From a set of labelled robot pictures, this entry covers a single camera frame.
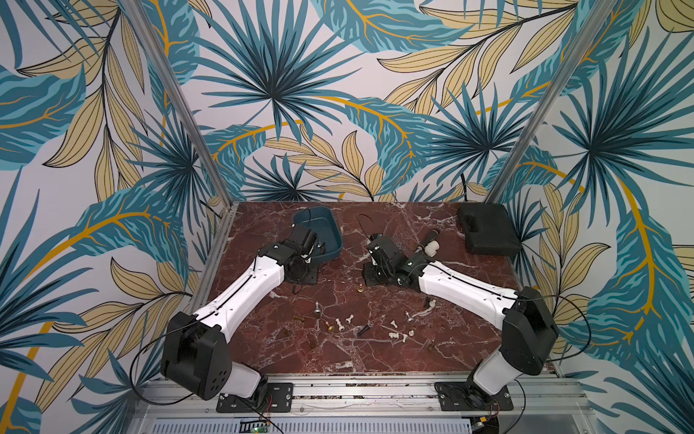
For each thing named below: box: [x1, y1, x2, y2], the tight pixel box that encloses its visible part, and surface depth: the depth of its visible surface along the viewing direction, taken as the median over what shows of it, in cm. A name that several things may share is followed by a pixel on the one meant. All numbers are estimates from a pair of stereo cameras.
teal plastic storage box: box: [293, 206, 344, 261], surface depth 111 cm
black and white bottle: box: [414, 228, 441, 258], surface depth 105 cm
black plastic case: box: [457, 202, 522, 255], surface depth 108 cm
